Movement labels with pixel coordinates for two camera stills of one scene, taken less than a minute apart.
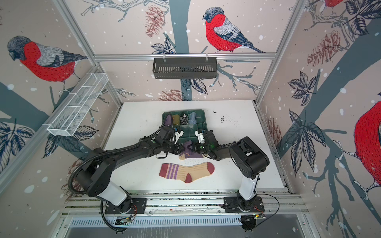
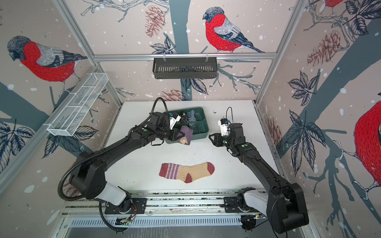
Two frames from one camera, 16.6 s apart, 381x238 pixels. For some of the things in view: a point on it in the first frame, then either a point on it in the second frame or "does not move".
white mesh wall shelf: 77,104 does not move
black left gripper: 178,148 → 174,134
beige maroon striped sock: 186,173 does not move
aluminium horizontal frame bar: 180,57 does not move
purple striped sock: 187,153 → 185,139
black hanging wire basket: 185,68 does not move
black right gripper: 197,148 → 218,141
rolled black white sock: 184,119 does not move
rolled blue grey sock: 193,120 does not move
